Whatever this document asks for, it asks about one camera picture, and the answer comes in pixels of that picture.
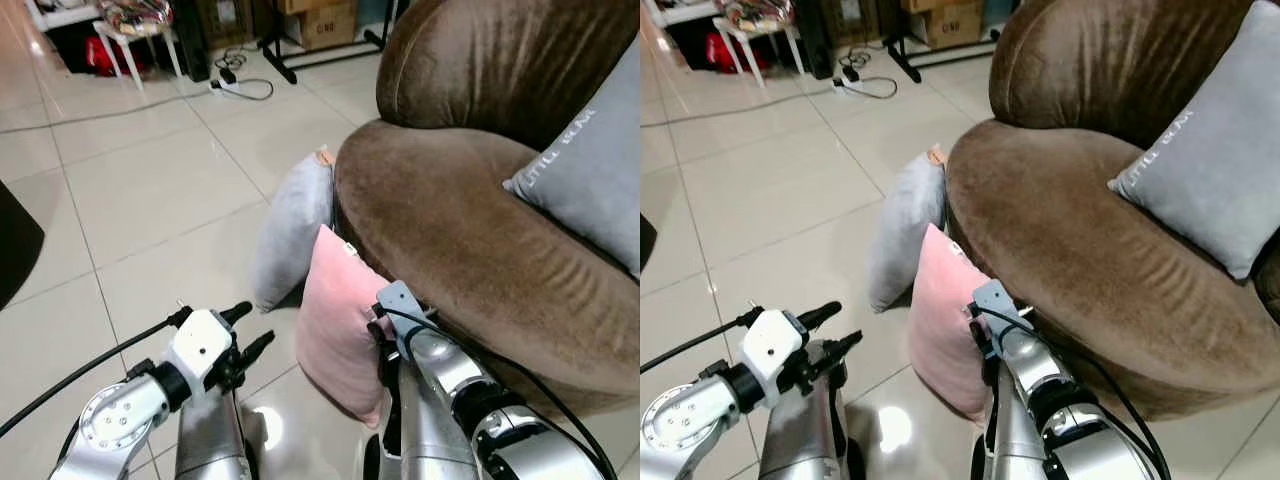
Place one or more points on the pink pillow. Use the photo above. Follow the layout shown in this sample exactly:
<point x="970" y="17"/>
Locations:
<point x="945" y="320"/>
<point x="335" y="330"/>

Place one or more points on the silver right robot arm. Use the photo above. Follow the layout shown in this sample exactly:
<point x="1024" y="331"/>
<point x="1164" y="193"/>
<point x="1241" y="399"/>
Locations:
<point x="500" y="420"/>
<point x="1080" y="430"/>

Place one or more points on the plain grey pillow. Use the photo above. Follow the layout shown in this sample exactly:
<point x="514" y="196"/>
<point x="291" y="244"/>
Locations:
<point x="290" y="230"/>
<point x="905" y="230"/>

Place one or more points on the brown velvet sofa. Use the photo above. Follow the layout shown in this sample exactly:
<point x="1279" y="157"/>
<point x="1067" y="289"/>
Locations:
<point x="1060" y="250"/>
<point x="450" y="240"/>

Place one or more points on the grey printed pillow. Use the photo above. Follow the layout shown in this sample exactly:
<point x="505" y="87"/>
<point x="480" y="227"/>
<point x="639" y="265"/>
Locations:
<point x="590" y="180"/>
<point x="1215" y="170"/>

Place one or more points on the black floor cabinet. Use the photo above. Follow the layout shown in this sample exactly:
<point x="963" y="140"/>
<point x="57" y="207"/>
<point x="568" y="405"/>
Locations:
<point x="815" y="38"/>
<point x="190" y="40"/>

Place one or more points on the silver left robot leg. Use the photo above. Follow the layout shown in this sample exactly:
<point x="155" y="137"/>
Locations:
<point x="800" y="430"/>
<point x="212" y="440"/>

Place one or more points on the silver robot leg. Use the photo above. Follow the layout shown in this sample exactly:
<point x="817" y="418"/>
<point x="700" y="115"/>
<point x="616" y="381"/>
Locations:
<point x="212" y="440"/>
<point x="1012" y="430"/>
<point x="425" y="430"/>
<point x="800" y="430"/>

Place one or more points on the silver right robot leg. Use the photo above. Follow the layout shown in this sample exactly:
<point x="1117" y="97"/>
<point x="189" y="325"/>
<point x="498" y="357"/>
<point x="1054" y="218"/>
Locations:
<point x="425" y="430"/>
<point x="1012" y="430"/>

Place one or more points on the dark furniture edge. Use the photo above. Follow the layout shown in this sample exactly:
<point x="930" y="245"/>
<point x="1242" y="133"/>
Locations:
<point x="15" y="245"/>
<point x="646" y="242"/>

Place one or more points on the white power strip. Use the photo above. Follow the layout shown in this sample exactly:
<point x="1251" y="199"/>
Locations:
<point x="852" y="86"/>
<point x="228" y="86"/>

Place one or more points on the black stand base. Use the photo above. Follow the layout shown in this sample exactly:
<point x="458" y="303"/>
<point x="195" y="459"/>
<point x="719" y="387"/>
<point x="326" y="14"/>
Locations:
<point x="905" y="62"/>
<point x="280" y="62"/>

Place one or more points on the red bag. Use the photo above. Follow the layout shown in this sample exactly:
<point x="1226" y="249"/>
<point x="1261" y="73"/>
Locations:
<point x="722" y="52"/>
<point x="102" y="55"/>

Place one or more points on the white stool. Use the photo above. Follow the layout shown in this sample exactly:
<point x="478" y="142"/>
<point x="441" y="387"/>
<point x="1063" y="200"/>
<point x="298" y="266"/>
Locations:
<point x="125" y="38"/>
<point x="765" y="28"/>

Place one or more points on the brown cardboard box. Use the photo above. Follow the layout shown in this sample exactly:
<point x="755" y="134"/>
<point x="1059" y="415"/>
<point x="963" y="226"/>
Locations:
<point x="950" y="25"/>
<point x="325" y="28"/>

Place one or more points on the floral cloth bundle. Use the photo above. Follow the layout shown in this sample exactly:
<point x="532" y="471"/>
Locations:
<point x="755" y="12"/>
<point x="135" y="15"/>

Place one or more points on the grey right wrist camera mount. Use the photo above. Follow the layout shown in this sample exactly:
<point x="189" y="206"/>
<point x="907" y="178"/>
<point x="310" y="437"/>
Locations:
<point x="402" y="308"/>
<point x="997" y="305"/>

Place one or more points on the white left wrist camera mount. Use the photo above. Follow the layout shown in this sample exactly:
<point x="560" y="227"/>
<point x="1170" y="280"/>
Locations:
<point x="772" y="345"/>
<point x="198" y="345"/>

